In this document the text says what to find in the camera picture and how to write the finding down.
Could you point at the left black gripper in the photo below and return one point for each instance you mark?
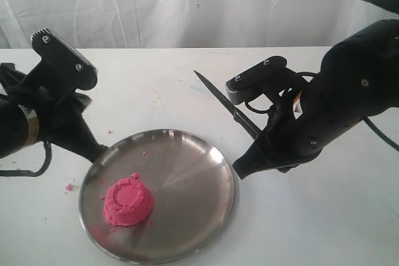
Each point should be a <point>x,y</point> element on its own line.
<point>50,110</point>

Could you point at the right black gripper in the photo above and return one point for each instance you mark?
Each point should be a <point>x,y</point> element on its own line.
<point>291,137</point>

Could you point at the black kitchen knife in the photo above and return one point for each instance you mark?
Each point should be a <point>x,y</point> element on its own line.
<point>237,114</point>

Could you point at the pink sand mound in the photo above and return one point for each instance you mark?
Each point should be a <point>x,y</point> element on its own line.
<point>128,202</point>

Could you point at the round steel plate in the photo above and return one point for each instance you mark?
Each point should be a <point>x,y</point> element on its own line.
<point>192,184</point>

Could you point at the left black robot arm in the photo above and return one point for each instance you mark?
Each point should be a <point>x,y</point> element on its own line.
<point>9,109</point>

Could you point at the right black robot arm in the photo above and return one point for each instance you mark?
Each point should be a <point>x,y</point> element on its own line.
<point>358,78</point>

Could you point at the pink sand crumb lump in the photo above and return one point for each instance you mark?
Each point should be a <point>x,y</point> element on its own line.
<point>69,187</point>

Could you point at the white backdrop curtain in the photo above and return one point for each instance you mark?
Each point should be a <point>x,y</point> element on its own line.
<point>186,23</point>

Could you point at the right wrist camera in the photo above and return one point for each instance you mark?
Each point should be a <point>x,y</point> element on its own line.
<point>269,78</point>

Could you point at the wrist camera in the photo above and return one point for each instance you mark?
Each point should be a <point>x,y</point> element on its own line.
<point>62,60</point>
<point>269,78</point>

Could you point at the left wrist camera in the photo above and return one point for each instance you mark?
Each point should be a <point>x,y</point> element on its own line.
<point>62,60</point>

